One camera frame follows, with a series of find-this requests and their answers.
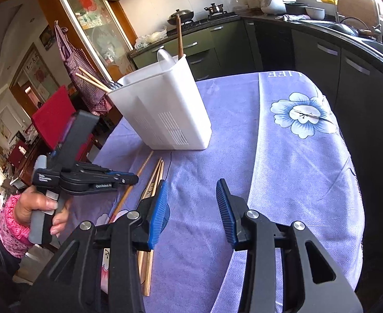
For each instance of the person's left forearm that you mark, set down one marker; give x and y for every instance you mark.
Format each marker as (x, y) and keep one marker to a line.
(10, 228)

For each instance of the gas stove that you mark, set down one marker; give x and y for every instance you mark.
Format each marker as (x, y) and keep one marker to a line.
(217, 17)

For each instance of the yellow sink caddy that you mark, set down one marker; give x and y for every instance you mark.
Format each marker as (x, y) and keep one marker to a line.
(326, 0)

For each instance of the wall poster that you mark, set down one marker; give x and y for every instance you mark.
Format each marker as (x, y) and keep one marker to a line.
(36, 75)

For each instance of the black wok with lid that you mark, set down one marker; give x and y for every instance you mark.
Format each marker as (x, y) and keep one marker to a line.
(181, 16)

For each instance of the dark lower kitchen cabinets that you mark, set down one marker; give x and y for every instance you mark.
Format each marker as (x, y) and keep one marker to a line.
(315, 62)

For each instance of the grey dish cloth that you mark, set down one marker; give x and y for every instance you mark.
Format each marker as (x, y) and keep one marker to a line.
(289, 18)

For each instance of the black inner cooker pot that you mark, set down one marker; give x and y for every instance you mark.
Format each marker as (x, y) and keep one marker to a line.
(295, 9)

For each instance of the dark framed picture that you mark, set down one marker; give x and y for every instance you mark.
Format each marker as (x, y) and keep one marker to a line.
(48, 37)

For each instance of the tall steel faucet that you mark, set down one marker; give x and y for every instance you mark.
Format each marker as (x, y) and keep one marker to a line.
(377, 22)

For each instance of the light wooden chopstick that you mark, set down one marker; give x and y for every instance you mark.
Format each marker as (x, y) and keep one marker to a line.
(159, 176)
(152, 176)
(93, 83)
(155, 177)
(125, 196)
(95, 79)

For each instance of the small curved faucet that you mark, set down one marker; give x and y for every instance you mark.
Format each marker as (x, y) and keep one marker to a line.
(336, 9)

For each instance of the metal spoon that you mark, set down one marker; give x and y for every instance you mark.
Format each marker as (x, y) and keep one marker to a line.
(163, 58)

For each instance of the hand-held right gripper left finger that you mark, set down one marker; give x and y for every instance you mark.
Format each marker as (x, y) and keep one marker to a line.
(158, 215)

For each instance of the green lower kitchen cabinets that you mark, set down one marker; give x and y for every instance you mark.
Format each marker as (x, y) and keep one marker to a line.
(224, 49)

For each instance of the wooden cutting board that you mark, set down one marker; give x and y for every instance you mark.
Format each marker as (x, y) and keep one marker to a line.
(354, 9)

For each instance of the small black pot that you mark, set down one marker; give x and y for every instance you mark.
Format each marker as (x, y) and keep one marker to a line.
(214, 9)

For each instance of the person's left hand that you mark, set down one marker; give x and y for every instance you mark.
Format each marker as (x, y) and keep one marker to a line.
(25, 202)

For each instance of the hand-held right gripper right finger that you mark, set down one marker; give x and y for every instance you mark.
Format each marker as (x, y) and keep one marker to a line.
(225, 212)

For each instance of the white plastic bags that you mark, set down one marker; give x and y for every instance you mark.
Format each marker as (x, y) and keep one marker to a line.
(150, 39)

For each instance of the checkered apron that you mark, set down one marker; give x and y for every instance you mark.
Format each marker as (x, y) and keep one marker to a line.
(80, 62)

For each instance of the purple floral tablecloth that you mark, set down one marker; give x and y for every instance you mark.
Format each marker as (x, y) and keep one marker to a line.
(211, 169)

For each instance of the red covered chair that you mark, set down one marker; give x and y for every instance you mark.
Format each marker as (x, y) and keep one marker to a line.
(57, 117)

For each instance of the white bowl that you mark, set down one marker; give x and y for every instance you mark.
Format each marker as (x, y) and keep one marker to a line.
(315, 13)

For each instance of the white plastic utensil holder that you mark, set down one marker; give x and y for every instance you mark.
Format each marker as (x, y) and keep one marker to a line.
(165, 111)

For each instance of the dark wok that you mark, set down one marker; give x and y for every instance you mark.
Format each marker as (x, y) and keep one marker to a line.
(341, 29)

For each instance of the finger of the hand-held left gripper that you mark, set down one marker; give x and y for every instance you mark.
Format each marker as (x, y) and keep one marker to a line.
(93, 189)
(119, 174)

